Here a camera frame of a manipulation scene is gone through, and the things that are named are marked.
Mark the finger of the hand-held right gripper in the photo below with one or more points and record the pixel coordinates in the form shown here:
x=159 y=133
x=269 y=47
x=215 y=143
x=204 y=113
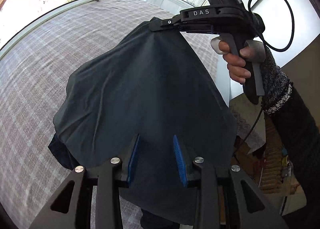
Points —
x=162 y=24
x=197 y=29

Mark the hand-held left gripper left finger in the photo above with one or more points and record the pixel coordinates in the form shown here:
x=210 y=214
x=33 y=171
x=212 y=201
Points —
x=132 y=164

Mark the woven basket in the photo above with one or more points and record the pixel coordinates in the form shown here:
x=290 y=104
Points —
x=272 y=159

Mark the person's right hand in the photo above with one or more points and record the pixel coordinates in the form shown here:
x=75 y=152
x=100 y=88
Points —
x=237 y=69

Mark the dark pants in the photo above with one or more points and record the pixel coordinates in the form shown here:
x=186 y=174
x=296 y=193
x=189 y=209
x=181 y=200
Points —
x=150 y=89

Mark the person's right forearm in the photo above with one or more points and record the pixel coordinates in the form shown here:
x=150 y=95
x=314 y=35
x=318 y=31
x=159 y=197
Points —
x=295 y=124

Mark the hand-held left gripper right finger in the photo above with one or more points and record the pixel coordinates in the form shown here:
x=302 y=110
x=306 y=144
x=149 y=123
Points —
x=180 y=161

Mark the patterned white cloth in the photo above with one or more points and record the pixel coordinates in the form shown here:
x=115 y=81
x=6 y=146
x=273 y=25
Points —
x=247 y=124

